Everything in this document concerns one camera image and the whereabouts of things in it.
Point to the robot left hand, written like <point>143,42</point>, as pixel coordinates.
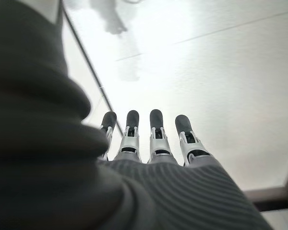
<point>62,179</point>

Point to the white glossy cabinet door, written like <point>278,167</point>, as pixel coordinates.
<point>80,64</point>

